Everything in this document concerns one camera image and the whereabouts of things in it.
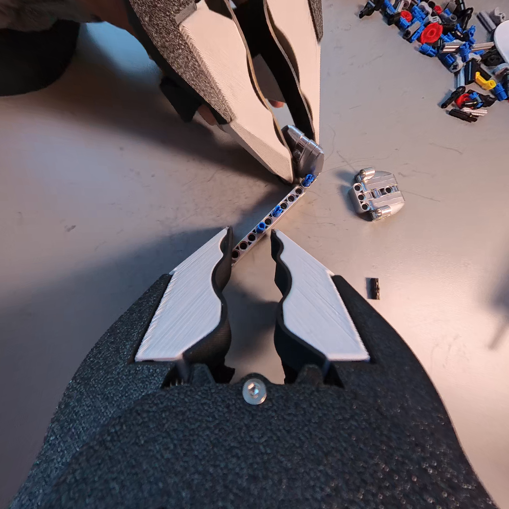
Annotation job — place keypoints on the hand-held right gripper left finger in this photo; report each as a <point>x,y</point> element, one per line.
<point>187,310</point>

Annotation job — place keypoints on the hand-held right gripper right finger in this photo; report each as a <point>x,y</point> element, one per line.
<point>318,310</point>

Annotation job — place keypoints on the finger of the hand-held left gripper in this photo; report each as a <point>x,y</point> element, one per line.
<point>230,79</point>
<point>302,47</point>

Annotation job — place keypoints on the small black pin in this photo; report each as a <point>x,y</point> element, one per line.
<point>373,288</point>

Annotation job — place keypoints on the long grey beam with pins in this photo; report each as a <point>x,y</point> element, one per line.
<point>274,216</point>

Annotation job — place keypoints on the silver engine block piece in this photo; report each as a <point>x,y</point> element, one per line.
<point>306,153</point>
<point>375,195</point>

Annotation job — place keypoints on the person's left hand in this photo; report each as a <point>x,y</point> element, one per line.
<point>207,115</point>

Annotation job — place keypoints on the pile of small mixed pieces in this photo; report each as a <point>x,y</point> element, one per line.
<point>437,35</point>

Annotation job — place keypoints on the person's black clothing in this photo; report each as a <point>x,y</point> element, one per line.
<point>31,59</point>

